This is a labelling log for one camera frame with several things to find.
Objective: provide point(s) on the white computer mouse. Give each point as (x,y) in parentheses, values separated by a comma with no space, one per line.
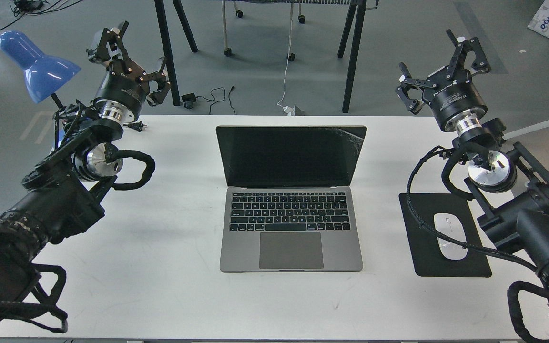
(451,226)

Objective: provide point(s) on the grey laptop computer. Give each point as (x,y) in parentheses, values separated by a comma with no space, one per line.
(289,205)

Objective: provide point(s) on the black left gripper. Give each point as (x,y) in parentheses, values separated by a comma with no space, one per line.
(120,98)

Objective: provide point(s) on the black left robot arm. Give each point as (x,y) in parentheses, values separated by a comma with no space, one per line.
(66,188)

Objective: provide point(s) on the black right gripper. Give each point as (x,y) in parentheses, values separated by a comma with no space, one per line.
(456,101)

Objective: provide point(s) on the black power plug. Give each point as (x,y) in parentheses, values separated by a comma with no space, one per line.
(138,126)

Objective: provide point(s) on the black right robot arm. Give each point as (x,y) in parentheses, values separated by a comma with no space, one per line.
(512,188)

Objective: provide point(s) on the black mouse pad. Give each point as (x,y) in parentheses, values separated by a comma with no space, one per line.
(428,260)

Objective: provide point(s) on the blue desk lamp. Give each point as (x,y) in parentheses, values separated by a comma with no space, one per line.
(43,74)

